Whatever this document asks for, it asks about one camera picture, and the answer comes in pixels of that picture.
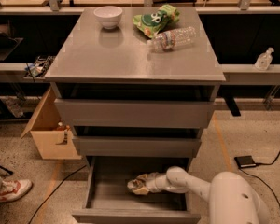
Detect green chip bag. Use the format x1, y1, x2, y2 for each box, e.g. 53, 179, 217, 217
133, 4, 180, 38

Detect clear plastic water bottle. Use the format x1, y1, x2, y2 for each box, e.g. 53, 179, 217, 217
147, 27, 196, 52

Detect grey bottom drawer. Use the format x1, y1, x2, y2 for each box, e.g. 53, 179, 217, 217
72, 156, 201, 224

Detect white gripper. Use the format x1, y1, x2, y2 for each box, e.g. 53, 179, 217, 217
133, 172, 169, 195

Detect black shoe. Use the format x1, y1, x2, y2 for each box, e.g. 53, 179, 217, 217
0, 165, 14, 175

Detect grey middle drawer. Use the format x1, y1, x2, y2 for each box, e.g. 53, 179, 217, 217
72, 136, 201, 158

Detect black pedal cable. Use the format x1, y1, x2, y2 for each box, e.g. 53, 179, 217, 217
239, 140, 280, 224

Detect white red sneaker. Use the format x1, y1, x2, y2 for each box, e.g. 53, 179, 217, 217
0, 178, 33, 203

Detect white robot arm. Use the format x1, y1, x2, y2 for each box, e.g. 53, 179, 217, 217
127, 166, 270, 224

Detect crushed 7up can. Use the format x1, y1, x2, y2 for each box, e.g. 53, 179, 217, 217
127, 179, 146, 192

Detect black floor cable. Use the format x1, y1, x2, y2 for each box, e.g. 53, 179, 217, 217
27, 163, 89, 224

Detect black foot pedal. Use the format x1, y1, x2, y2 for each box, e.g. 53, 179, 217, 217
234, 156, 257, 169

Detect cardboard box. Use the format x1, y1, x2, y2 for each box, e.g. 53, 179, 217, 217
21, 87, 81, 160

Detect hand sanitizer pump bottle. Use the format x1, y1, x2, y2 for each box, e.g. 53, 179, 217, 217
255, 47, 274, 71

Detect grey drawer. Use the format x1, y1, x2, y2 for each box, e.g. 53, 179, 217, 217
72, 156, 201, 224
55, 99, 214, 129
72, 136, 201, 158

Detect white bowl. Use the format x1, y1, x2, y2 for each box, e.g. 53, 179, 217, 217
93, 6, 123, 29

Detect grey top drawer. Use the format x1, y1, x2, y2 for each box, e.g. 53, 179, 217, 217
55, 99, 214, 129

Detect grey drawer cabinet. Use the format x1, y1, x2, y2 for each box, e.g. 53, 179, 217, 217
45, 6, 227, 161

